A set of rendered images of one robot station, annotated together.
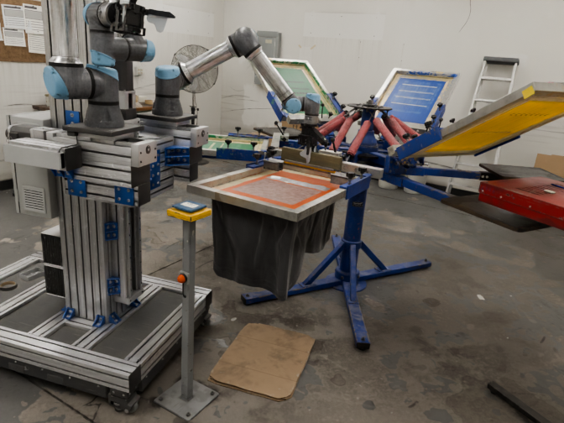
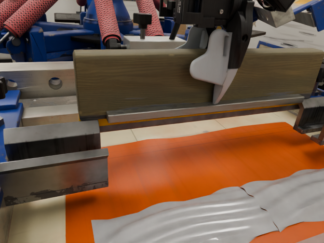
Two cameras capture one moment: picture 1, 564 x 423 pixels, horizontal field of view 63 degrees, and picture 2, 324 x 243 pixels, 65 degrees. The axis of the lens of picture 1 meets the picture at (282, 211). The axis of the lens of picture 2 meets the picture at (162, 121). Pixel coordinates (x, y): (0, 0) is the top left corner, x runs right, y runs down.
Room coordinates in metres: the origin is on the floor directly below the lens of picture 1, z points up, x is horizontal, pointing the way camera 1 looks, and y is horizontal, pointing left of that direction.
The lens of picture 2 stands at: (2.30, 0.17, 1.17)
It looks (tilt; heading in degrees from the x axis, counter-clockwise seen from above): 27 degrees down; 308
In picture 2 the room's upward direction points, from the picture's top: 4 degrees clockwise
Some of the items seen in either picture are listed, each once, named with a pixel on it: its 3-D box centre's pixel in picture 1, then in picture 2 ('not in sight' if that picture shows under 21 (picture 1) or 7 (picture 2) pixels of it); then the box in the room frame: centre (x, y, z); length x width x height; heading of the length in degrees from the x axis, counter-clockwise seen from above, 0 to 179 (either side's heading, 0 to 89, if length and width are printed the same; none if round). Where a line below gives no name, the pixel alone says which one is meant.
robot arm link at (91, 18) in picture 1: (100, 16); not in sight; (1.58, 0.63, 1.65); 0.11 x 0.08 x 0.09; 49
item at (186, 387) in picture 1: (188, 310); not in sight; (1.79, 0.38, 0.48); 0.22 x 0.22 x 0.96; 60
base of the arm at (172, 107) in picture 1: (167, 103); not in sight; (2.33, 0.61, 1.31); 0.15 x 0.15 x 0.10
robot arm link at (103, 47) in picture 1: (107, 49); not in sight; (1.60, 0.62, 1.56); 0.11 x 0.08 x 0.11; 139
